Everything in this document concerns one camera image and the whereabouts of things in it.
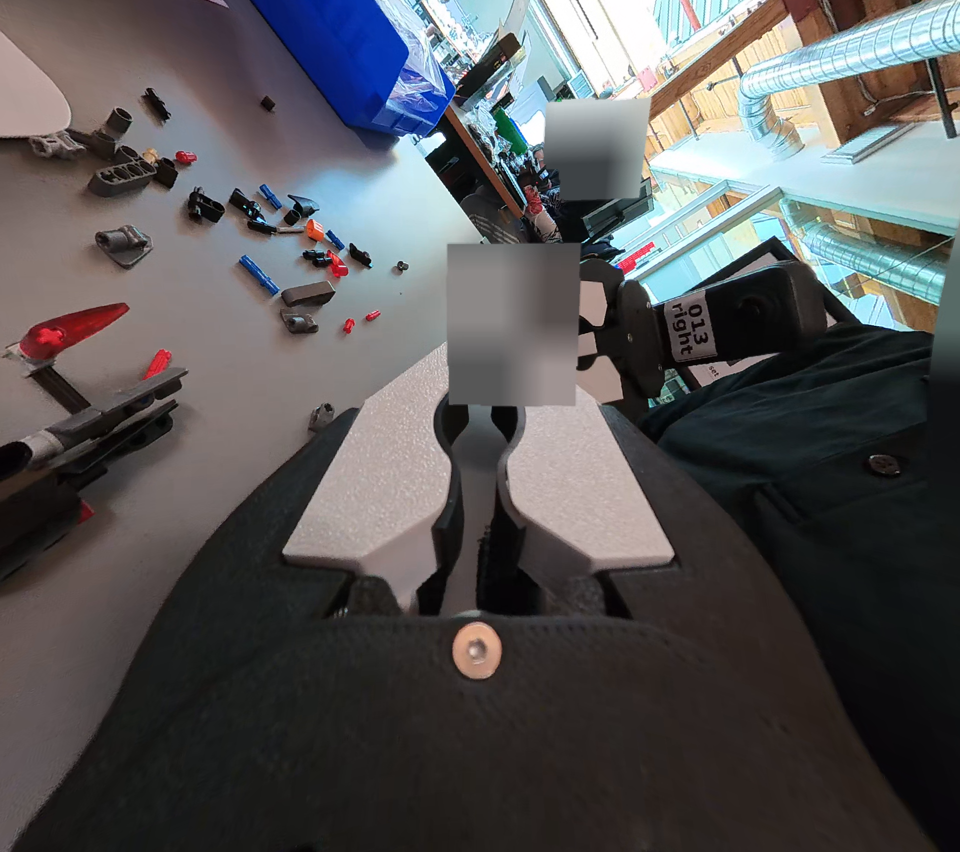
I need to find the white metal book stand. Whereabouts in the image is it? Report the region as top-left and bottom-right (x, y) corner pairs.
(0, 0), (267, 139)

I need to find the black red lego subassembly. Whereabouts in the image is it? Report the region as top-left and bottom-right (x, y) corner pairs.
(0, 303), (190, 571)

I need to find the blue plastic parts bin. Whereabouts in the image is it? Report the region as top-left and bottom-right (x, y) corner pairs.
(168, 0), (456, 136)

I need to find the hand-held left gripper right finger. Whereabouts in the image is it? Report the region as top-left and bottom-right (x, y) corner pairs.
(497, 385), (678, 607)

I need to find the black computer monitor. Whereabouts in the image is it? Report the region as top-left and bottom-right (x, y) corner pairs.
(581, 180), (655, 239)

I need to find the pile of lego pieces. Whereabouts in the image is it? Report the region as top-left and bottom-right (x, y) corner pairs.
(28, 85), (412, 434)

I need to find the person's black clothing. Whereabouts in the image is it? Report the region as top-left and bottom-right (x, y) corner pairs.
(637, 323), (960, 852)

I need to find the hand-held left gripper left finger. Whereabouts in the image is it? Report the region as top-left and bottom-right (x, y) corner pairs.
(282, 344), (460, 614)

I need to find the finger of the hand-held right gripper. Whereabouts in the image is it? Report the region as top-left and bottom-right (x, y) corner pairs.
(577, 282), (619, 331)
(577, 358), (627, 406)

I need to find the clear plastic bag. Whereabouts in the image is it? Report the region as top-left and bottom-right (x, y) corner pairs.
(322, 0), (453, 118)

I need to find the silver ventilation duct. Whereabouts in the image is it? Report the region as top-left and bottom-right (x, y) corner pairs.
(738, 0), (960, 159)
(780, 199), (948, 305)

